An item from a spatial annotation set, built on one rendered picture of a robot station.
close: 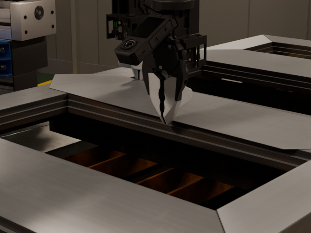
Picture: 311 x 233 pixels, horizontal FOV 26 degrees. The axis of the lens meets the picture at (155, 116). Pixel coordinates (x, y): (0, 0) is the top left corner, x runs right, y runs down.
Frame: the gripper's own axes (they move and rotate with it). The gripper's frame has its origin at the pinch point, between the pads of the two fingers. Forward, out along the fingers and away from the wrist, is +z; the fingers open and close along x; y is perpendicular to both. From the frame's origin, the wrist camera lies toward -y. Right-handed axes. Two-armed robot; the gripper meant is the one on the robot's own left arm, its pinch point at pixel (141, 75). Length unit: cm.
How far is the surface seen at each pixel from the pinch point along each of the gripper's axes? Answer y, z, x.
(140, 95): 10.5, 0.8, 9.1
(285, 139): 16.3, 0.8, 45.4
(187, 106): 10.9, 0.8, 21.2
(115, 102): 17.9, 0.8, 9.1
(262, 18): -270, 30, -138
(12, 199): 60, 1, 32
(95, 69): -242, 78, -267
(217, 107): 8.3, 0.8, 26.3
